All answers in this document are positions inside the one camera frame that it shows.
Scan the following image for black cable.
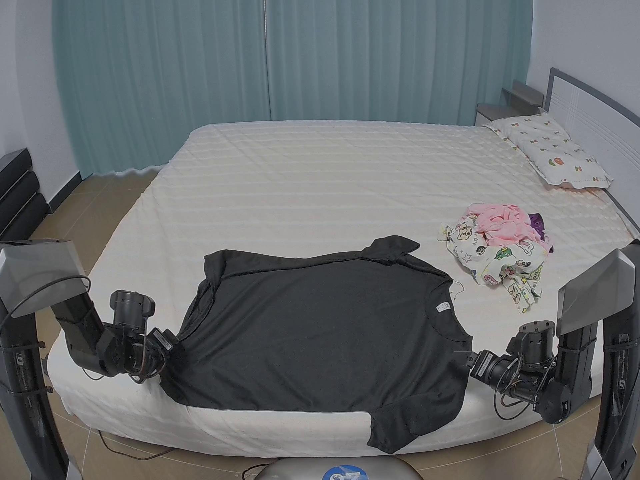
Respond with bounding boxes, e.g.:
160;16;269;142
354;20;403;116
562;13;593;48
494;368;542;422
96;429;172;460
9;275;93;319

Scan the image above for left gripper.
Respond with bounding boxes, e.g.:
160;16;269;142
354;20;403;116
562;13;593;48
131;327;180;376

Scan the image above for black chest of drawers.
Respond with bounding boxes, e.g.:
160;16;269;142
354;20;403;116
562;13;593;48
0;149;48;241

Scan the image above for white printed pillow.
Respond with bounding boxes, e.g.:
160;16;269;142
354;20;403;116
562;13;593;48
482;113;615;189

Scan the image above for black T-shirt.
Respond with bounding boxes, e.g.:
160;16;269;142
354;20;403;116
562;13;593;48
159;235;473;454

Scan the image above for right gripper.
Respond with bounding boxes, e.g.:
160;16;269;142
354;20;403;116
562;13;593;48
471;350;516;391

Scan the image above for grey bedside table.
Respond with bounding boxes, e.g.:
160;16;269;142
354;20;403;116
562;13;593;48
475;79;545;126

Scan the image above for blue-green curtain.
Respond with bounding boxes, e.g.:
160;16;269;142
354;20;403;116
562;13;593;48
267;0;533;126
52;0;273;179

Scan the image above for bed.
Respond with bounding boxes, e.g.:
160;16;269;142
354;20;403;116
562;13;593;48
45;67;640;459

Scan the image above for pile of clothes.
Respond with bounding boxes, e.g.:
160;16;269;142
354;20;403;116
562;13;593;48
439;203;553;315

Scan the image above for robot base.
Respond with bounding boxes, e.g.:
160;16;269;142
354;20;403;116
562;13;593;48
252;455;418;480

